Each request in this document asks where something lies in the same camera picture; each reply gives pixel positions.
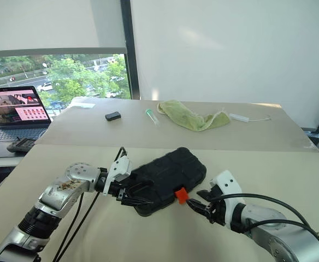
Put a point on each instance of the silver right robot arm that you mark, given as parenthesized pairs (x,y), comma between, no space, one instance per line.
(285,240)

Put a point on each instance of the clear plastic bag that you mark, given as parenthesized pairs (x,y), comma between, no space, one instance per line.
(81,103)

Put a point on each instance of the white roller blind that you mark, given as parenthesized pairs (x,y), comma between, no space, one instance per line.
(53,24)

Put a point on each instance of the open grey laptop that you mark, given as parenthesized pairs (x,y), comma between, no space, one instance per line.
(12,131)

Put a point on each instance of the clear tube green cap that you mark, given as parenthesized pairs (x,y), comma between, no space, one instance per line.
(152,116)

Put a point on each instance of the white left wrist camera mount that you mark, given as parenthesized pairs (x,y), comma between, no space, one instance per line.
(118,167)

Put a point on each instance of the black plastic tool case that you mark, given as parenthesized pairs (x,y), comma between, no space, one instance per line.
(170,172)

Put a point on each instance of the black window frame pillar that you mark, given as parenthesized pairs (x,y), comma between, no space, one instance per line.
(130,54)

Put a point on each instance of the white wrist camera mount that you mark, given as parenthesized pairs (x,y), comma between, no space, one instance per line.
(118,167)
(227,183)

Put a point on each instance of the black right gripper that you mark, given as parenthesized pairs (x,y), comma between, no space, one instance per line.
(218,214)

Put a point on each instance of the white pen-like device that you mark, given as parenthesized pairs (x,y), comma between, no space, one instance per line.
(238,118)

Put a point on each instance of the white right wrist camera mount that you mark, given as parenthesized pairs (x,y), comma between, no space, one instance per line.
(227,183)

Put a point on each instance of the small black box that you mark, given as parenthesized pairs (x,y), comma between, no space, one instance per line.
(113,116)

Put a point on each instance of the black handheld controller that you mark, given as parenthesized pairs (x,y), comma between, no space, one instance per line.
(21,145)

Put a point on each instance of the green cloth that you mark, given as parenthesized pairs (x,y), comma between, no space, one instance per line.
(186,116)

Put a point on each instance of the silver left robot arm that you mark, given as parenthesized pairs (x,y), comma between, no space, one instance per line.
(64,188)

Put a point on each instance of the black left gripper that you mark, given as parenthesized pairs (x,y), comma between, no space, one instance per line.
(120,188)

